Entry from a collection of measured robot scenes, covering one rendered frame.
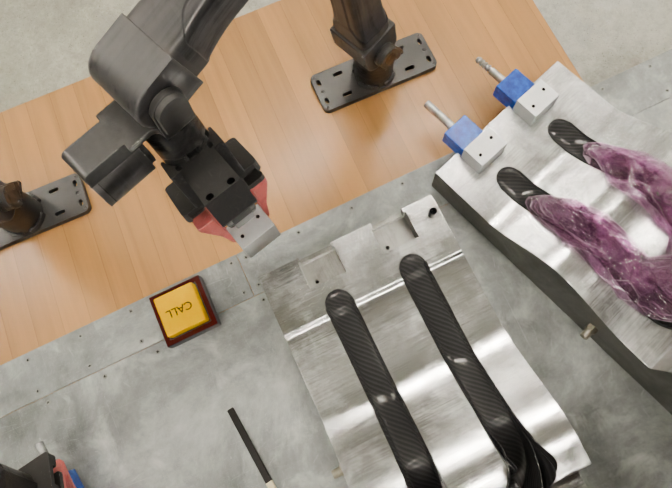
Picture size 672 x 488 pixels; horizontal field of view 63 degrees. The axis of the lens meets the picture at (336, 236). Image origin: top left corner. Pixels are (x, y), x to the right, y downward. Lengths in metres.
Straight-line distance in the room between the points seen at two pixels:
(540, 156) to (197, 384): 0.59
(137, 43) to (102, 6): 1.72
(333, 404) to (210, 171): 0.34
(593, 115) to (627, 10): 1.29
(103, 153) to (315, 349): 0.36
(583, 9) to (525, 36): 1.12
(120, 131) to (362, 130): 0.45
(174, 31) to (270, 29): 0.51
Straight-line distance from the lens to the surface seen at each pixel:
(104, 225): 0.94
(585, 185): 0.83
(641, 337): 0.82
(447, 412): 0.71
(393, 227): 0.78
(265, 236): 0.70
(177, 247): 0.88
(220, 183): 0.54
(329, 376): 0.73
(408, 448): 0.71
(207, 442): 0.84
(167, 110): 0.51
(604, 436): 0.87
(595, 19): 2.12
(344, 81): 0.93
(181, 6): 0.51
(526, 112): 0.86
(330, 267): 0.76
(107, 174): 0.57
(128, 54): 0.52
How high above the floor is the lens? 1.61
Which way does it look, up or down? 75 degrees down
